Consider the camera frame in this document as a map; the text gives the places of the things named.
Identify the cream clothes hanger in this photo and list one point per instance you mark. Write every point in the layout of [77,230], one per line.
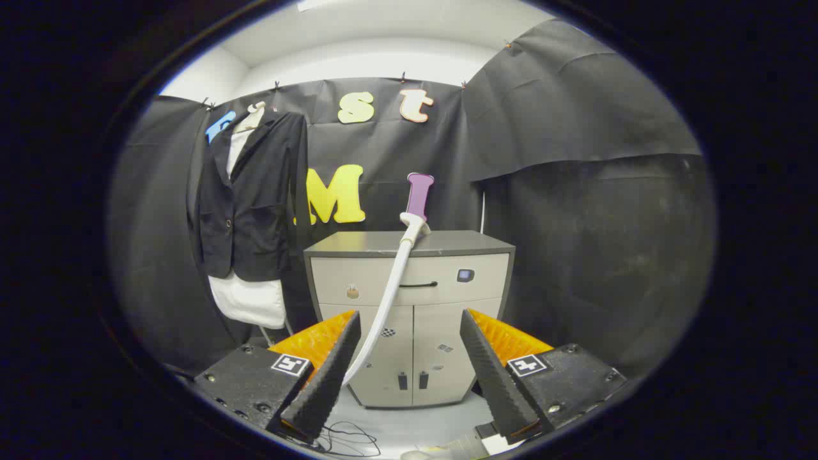
[255,115]

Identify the black blazer jacket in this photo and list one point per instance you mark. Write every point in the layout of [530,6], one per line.
[255,217]

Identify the grey cabinet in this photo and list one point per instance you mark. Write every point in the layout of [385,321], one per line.
[441,300]

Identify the white shirt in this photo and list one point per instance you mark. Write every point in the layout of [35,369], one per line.
[249,300]

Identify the white garment steamer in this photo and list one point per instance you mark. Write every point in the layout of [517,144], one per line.
[391,291]

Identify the small black display device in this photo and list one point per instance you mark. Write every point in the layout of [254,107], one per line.
[465,275]

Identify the black backdrop cloth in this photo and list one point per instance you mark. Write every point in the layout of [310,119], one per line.
[575,223]

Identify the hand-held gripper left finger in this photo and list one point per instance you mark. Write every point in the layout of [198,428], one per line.
[326,383]

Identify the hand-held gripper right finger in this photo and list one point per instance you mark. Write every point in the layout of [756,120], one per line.
[495,383]

